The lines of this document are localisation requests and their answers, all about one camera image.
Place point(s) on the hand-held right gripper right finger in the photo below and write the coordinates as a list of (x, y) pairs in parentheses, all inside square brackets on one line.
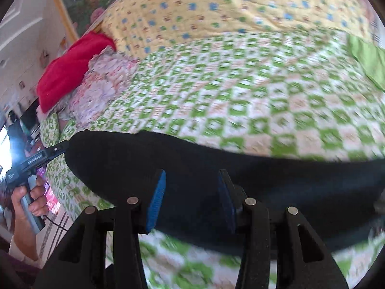
[(226, 200)]

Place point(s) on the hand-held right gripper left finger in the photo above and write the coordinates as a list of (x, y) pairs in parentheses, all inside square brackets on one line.
[(155, 200)]

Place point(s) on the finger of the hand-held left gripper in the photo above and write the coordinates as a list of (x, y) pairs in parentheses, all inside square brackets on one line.
[(57, 150)]

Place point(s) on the black pants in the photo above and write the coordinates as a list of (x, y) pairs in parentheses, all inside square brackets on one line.
[(210, 192)]

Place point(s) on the person's left forearm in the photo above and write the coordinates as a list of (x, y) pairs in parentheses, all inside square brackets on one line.
[(24, 240)]

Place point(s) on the person's left hand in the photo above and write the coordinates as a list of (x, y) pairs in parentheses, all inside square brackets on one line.
[(31, 200)]

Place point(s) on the pink floral pillow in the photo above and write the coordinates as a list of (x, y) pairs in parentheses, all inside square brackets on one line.
[(96, 87)]

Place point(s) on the red pillow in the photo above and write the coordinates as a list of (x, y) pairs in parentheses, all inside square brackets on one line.
[(69, 69)]

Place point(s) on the green checkered bedsheet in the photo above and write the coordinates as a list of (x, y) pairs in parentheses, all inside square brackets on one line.
[(240, 93)]

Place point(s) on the yellow printed blanket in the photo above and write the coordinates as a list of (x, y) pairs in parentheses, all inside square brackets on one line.
[(228, 6)]

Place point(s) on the green cloth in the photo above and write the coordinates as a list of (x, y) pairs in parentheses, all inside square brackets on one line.
[(369, 61)]

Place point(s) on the floral wall picture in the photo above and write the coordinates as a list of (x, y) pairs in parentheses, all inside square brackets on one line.
[(87, 3)]

